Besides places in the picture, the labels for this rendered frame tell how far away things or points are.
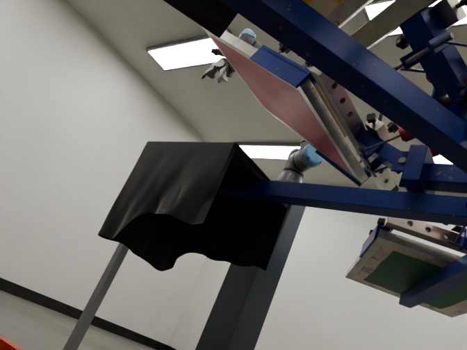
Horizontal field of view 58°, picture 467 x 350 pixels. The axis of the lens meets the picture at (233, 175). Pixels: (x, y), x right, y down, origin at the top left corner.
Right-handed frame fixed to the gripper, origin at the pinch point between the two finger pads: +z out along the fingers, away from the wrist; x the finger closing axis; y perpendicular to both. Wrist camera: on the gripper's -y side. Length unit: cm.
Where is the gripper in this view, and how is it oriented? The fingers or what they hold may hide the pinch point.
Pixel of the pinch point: (208, 80)
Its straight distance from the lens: 221.3
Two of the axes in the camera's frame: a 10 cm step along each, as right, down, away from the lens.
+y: 5.3, 5.3, 6.7
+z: -5.9, 7.9, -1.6
